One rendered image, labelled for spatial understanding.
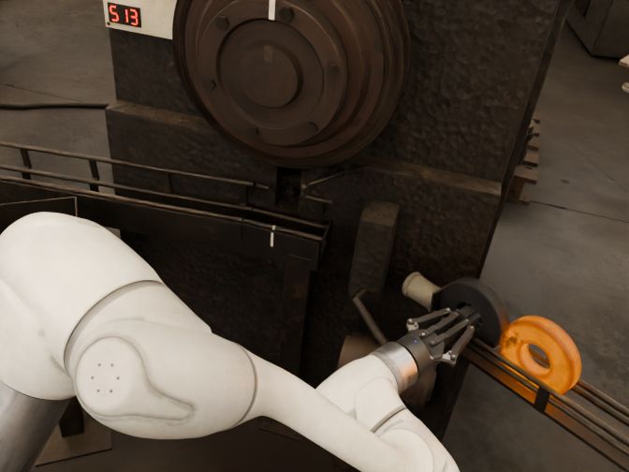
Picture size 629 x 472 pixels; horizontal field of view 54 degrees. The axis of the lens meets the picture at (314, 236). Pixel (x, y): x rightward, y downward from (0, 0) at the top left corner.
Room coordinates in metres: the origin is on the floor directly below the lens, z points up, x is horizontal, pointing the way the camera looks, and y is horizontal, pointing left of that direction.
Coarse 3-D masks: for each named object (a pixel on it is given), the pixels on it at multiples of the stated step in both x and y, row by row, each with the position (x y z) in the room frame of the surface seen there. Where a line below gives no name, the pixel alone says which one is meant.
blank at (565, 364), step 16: (528, 320) 0.85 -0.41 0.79; (544, 320) 0.85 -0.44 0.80; (512, 336) 0.86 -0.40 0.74; (528, 336) 0.84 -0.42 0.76; (544, 336) 0.82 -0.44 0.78; (560, 336) 0.81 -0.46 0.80; (512, 352) 0.85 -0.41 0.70; (528, 352) 0.85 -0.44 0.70; (560, 352) 0.79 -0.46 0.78; (576, 352) 0.79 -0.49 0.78; (528, 368) 0.82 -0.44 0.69; (544, 368) 0.82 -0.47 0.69; (560, 368) 0.78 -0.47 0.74; (576, 368) 0.77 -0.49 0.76; (560, 384) 0.77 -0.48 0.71
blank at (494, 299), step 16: (448, 288) 0.98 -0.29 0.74; (464, 288) 0.95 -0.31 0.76; (480, 288) 0.93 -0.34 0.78; (448, 304) 0.97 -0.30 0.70; (464, 304) 0.97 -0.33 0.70; (480, 304) 0.92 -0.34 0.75; (496, 304) 0.91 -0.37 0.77; (496, 320) 0.89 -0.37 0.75; (480, 336) 0.90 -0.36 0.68; (496, 336) 0.88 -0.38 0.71
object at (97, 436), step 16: (0, 208) 1.12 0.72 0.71; (16, 208) 1.13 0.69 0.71; (32, 208) 1.14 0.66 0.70; (48, 208) 1.15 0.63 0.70; (64, 208) 1.17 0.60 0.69; (0, 224) 1.11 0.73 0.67; (64, 416) 1.01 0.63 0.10; (80, 416) 1.03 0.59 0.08; (64, 432) 1.01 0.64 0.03; (80, 432) 1.03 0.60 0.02; (96, 432) 1.04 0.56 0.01; (48, 448) 0.97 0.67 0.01; (64, 448) 0.97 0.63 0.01; (80, 448) 0.98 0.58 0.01; (96, 448) 0.99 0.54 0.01; (48, 464) 0.93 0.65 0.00
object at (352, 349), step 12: (348, 336) 1.03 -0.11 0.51; (360, 336) 1.02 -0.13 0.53; (372, 336) 1.02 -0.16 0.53; (348, 348) 0.98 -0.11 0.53; (360, 348) 0.98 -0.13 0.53; (372, 348) 0.98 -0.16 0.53; (348, 360) 0.96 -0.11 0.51; (432, 372) 0.94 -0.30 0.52; (420, 384) 0.91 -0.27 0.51; (432, 384) 0.92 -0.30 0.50; (408, 396) 0.91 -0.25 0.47; (420, 396) 0.91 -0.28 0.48; (336, 456) 0.95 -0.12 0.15; (336, 468) 0.95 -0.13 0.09; (348, 468) 0.94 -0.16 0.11
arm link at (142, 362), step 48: (144, 288) 0.45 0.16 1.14; (96, 336) 0.37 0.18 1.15; (144, 336) 0.37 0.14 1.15; (192, 336) 0.41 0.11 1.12; (96, 384) 0.34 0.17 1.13; (144, 384) 0.34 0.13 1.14; (192, 384) 0.36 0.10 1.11; (240, 384) 0.41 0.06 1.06; (144, 432) 0.33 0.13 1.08; (192, 432) 0.35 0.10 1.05
